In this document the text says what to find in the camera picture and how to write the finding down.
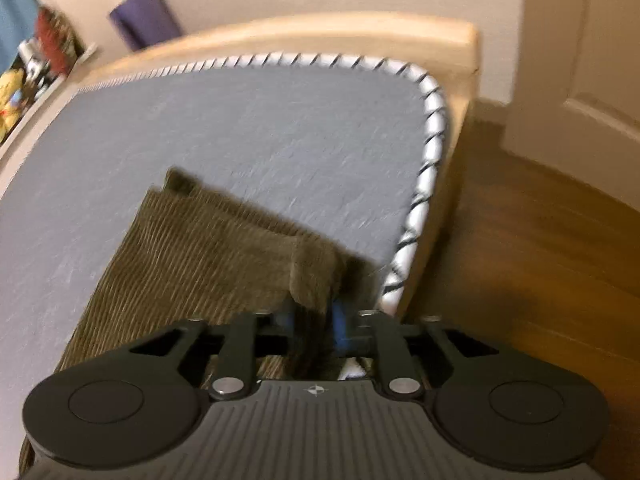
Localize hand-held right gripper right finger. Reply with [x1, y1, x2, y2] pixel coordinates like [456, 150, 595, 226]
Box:
[330, 299, 502, 402]

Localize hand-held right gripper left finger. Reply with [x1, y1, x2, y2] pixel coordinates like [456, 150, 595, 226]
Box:
[125, 305, 297, 402]

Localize olive corduroy pants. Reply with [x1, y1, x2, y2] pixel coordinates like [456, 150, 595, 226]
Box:
[17, 167, 372, 480]

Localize light wooden table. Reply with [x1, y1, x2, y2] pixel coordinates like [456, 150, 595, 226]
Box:
[0, 12, 483, 322]

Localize purple rolled mat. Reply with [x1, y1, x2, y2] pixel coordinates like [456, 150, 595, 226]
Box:
[108, 0, 184, 52]

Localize yellow plush toy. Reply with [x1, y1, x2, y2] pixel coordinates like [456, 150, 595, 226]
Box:
[0, 67, 32, 147]

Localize white door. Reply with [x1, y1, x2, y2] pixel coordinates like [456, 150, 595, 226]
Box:
[501, 0, 640, 202]

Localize dark red cushion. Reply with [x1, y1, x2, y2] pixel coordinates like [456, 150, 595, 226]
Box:
[36, 6, 85, 80]

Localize blue curtain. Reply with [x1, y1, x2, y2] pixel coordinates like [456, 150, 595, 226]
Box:
[0, 0, 40, 77]

